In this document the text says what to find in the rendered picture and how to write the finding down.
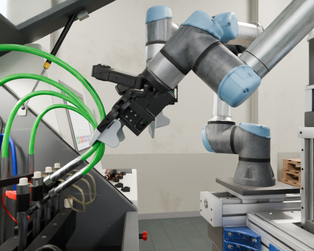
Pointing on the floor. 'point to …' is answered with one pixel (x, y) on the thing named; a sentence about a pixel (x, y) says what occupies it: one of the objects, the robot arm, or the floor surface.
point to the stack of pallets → (287, 167)
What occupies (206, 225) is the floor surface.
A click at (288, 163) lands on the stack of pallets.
